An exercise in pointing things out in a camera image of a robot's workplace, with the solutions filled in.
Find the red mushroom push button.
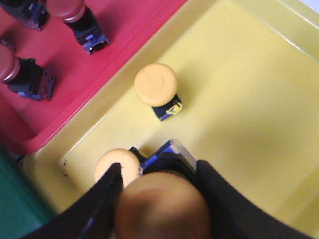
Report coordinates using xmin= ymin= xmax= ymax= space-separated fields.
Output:
xmin=0 ymin=43 xmax=56 ymax=101
xmin=0 ymin=0 xmax=48 ymax=31
xmin=46 ymin=0 xmax=110 ymax=55

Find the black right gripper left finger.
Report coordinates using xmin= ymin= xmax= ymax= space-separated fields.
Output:
xmin=23 ymin=163 xmax=123 ymax=239

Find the yellow plate mat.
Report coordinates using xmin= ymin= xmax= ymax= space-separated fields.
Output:
xmin=23 ymin=0 xmax=319 ymax=237

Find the red plate mat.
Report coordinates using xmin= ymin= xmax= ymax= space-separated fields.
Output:
xmin=0 ymin=0 xmax=183 ymax=154

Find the yellow mushroom push button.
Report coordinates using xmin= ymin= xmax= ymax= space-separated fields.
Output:
xmin=94 ymin=148 xmax=140 ymax=188
xmin=134 ymin=63 xmax=183 ymax=121
xmin=114 ymin=138 xmax=212 ymax=239

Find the green conveyor belt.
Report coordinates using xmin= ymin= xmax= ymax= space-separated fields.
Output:
xmin=0 ymin=148 xmax=56 ymax=239

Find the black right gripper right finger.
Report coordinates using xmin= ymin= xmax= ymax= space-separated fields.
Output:
xmin=195 ymin=160 xmax=311 ymax=239

